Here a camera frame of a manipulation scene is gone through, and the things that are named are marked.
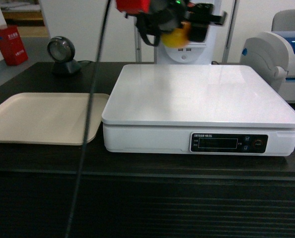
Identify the red fire extinguisher box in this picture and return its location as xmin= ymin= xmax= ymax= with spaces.
xmin=0 ymin=25 xmax=28 ymax=66

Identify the beige plastic tray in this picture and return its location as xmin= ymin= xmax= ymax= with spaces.
xmin=0 ymin=92 xmax=110 ymax=146

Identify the black hanging cable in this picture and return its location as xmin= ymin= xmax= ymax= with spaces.
xmin=64 ymin=0 xmax=112 ymax=238

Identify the white POS terminal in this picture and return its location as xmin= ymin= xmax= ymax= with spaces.
xmin=154 ymin=0 xmax=222 ymax=64

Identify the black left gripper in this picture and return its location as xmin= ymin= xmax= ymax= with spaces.
xmin=136 ymin=0 xmax=227 ymax=46

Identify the black checkout counter cabinet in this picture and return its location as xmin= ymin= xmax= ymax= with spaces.
xmin=0 ymin=61 xmax=295 ymax=238

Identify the yellow red mango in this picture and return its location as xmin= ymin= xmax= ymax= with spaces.
xmin=161 ymin=22 xmax=191 ymax=48

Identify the black omnidirectional barcode scanner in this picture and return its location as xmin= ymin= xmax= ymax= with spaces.
xmin=47 ymin=36 xmax=81 ymax=76

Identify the white label printer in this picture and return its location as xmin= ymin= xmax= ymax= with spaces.
xmin=240 ymin=9 xmax=295 ymax=103

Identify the white digital checkout scale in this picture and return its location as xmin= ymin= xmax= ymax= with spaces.
xmin=102 ymin=64 xmax=295 ymax=156

